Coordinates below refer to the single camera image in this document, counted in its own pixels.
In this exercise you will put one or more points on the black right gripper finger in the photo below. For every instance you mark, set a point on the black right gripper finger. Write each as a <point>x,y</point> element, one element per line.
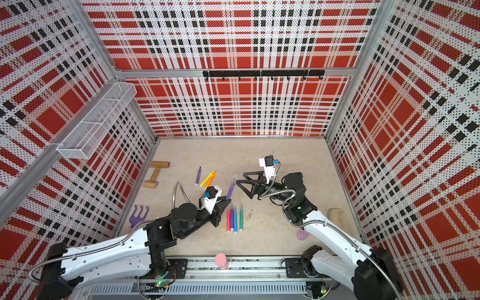
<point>255,176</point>
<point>249,186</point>

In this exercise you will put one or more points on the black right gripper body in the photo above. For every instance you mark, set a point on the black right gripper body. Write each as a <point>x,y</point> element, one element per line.
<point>264,190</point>

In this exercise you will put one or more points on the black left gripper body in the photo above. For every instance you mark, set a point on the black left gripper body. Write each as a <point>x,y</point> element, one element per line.
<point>204,215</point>

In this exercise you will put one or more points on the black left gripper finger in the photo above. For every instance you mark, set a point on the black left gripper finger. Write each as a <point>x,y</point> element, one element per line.
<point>221,217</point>
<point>225,204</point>

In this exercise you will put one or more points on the violet marker pen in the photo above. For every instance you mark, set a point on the violet marker pen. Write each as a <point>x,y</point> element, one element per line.
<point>231,189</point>

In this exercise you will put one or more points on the orange marker pen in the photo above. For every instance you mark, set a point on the orange marker pen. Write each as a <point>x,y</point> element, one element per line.
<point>210,179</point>

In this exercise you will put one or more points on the yellow marker pen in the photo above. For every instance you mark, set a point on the yellow marker pen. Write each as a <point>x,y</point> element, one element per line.
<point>206,179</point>

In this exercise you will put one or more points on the purple marker pen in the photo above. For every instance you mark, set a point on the purple marker pen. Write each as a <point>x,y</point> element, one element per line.
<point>198,176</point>

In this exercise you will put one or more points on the pink marker pen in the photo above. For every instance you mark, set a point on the pink marker pen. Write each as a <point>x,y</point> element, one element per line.
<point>228,220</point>

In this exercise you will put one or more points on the blue marker pen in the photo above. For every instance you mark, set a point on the blue marker pen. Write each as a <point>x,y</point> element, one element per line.
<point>234,220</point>

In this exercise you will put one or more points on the green marker pen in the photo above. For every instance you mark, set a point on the green marker pen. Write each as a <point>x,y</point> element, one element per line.
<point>241,218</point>

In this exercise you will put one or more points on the wooden roller tool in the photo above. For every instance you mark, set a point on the wooden roller tool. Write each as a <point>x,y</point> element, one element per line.
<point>157,166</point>

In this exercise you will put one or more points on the purple toy garden fork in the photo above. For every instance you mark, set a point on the purple toy garden fork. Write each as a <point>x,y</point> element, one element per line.
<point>138,215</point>

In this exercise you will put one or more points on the beige oval object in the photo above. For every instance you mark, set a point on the beige oval object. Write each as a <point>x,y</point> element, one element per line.
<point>339,218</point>

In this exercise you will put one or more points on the left base circuit board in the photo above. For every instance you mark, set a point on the left base circuit board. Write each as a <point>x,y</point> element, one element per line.
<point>157,287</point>

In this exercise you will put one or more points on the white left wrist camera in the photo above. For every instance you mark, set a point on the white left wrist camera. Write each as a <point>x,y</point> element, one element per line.
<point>210,197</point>

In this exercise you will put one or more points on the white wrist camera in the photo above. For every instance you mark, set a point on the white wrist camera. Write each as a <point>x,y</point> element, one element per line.
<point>270,166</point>
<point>210,197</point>

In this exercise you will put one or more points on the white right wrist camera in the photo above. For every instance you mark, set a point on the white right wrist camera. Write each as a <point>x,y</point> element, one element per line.
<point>270,166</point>

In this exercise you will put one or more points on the pink cylinder on rail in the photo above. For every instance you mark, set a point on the pink cylinder on rail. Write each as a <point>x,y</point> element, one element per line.
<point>221,261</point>

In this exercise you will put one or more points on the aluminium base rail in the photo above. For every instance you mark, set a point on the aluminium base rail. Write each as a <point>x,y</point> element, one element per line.
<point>246,275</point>

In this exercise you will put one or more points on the black hook rail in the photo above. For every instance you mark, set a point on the black hook rail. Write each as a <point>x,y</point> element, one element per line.
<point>302,73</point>

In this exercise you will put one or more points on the white wire mesh basket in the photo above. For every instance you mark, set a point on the white wire mesh basket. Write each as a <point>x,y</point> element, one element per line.
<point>85,138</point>

